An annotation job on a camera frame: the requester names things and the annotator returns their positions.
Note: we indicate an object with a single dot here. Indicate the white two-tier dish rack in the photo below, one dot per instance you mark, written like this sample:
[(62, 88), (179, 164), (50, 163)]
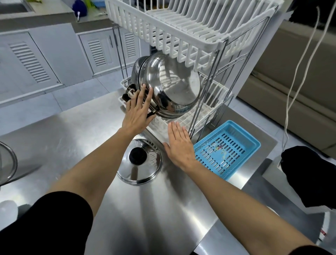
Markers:
[(207, 45)]

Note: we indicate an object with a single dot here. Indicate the steel lid with black knob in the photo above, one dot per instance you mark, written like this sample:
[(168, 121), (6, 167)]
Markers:
[(147, 170)]

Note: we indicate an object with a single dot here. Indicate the steel double sink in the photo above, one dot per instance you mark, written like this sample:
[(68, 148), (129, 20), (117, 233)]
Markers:
[(13, 8)]

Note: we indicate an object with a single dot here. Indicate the person's right forearm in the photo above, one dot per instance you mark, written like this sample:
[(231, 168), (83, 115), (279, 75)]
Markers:
[(244, 212)]

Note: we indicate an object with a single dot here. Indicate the person's black right sleeve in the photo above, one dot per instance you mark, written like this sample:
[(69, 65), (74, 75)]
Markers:
[(309, 251)]

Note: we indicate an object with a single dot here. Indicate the beige sofa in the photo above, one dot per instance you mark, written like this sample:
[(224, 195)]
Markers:
[(323, 92)]

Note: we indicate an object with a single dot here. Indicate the grey office chair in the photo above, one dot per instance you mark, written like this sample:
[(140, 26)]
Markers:
[(270, 194)]

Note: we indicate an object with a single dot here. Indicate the wide steel pan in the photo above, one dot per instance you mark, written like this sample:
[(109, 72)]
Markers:
[(170, 84)]

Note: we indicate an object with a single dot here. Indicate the person's left hand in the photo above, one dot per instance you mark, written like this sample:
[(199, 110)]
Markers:
[(136, 118)]

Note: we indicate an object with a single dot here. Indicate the blue scrubber ball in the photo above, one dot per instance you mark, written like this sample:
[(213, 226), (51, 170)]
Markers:
[(79, 8)]

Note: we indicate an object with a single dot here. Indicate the grey kitchen counter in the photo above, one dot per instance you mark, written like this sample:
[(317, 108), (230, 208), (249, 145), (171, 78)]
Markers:
[(52, 10), (92, 22)]

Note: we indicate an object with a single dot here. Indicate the person's black sleeve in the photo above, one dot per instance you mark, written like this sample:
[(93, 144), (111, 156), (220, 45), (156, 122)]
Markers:
[(44, 226), (309, 251)]

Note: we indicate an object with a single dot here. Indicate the black cloth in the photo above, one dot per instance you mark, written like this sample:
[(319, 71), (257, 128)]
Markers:
[(309, 176)]

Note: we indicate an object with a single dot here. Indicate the blue plastic basket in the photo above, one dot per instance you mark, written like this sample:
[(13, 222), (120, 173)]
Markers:
[(252, 143)]

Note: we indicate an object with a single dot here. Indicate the small steel pot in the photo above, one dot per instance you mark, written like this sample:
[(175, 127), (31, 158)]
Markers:
[(136, 69)]

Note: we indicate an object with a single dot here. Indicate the person's left forearm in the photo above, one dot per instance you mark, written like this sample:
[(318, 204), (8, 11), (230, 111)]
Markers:
[(97, 170)]

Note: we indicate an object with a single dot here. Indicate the person's right hand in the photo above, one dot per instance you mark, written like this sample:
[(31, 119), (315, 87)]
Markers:
[(181, 149)]

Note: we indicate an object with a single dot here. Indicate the white louvred cabinet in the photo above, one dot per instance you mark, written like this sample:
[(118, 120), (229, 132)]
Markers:
[(60, 52), (105, 52)]

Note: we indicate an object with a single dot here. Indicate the person's black left sleeve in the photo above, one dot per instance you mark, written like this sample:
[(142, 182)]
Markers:
[(44, 226)]

